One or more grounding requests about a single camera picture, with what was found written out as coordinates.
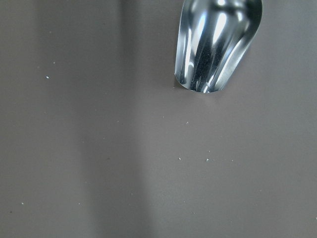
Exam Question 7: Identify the silver metal scoop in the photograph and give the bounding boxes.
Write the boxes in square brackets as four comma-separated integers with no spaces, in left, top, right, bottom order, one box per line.
[174,0,263,94]

